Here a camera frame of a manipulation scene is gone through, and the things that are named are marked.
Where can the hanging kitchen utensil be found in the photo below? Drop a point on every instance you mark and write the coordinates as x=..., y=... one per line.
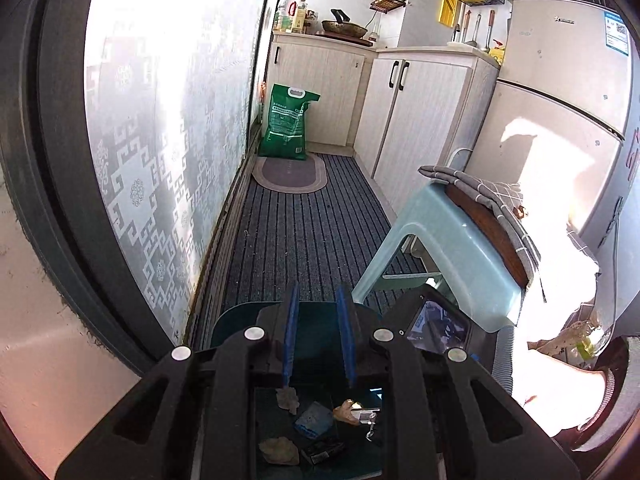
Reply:
x=490, y=30
x=477, y=30
x=467, y=25

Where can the brown wooden board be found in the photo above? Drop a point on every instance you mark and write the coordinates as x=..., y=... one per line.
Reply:
x=495, y=230

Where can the yellow wall holder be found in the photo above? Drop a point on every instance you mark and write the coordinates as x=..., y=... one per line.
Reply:
x=447, y=5

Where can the striped dark floor carpet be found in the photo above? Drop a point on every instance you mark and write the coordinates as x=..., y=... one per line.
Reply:
x=310, y=240

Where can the black flat pack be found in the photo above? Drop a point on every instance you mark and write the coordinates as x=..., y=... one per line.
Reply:
x=322, y=452

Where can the light blue plastic stool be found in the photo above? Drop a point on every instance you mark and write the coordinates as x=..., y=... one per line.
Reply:
x=450, y=240

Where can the oval grey floor mat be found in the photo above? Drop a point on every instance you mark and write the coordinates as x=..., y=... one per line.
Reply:
x=290, y=175

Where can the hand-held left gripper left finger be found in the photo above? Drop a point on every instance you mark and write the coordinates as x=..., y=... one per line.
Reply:
x=290, y=350

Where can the dark wok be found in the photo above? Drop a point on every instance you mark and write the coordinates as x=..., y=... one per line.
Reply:
x=345, y=27

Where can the brown paper ball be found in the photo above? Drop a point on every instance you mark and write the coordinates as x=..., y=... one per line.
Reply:
x=280, y=452

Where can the white curved plastic object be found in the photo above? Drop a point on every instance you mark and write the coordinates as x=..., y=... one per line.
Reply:
x=457, y=157

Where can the grey checked tablecloth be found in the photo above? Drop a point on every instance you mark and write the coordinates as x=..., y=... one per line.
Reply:
x=500, y=200

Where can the withered leafy scraps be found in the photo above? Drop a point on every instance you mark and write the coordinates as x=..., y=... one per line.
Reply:
x=565, y=340

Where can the white two-door kitchen cabinet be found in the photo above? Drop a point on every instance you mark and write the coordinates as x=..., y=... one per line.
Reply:
x=420, y=120

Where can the small silver metal object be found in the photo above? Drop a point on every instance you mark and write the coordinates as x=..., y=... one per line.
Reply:
x=367, y=415

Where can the wooden board under wok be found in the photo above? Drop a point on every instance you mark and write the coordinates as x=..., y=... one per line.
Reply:
x=345, y=40

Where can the dark green trash bin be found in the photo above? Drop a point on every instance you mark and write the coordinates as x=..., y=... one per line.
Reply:
x=320, y=340

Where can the grey paper scrap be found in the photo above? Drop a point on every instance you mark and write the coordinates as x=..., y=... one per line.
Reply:
x=287, y=400

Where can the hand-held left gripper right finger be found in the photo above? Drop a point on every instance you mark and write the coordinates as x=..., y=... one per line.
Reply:
x=347, y=350

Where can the silver refrigerator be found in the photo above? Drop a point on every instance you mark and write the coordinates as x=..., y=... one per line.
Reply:
x=550, y=110

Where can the blue packet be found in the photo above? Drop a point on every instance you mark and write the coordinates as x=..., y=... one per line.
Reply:
x=312, y=420

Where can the red fridge decoration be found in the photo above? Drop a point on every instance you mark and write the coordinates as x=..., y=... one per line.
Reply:
x=634, y=155

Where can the patterned glass sliding door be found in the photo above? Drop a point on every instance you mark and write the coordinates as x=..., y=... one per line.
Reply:
x=165, y=135

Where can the yellow oil bottle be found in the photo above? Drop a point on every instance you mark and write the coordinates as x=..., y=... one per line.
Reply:
x=300, y=17

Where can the white plastic jug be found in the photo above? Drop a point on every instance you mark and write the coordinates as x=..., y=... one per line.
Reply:
x=284, y=15

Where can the white single-door kitchen cabinet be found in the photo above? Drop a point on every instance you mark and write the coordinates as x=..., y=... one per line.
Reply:
x=320, y=90

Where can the green printed bag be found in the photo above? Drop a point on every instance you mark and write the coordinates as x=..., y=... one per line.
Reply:
x=287, y=125

